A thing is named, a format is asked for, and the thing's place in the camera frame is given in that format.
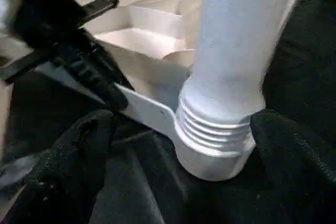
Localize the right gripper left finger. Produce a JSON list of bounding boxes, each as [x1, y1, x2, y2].
[[0, 109, 119, 224]]

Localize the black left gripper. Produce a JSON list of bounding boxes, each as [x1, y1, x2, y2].
[[7, 0, 133, 112]]

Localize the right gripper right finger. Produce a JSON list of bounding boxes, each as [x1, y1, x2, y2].
[[250, 109, 336, 224]]

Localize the white plastic table top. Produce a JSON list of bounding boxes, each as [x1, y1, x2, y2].
[[37, 0, 322, 182]]

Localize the white plastic table leg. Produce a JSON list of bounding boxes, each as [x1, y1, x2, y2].
[[175, 0, 301, 155]]

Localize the black work mat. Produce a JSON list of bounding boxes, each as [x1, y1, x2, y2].
[[0, 0, 336, 224]]

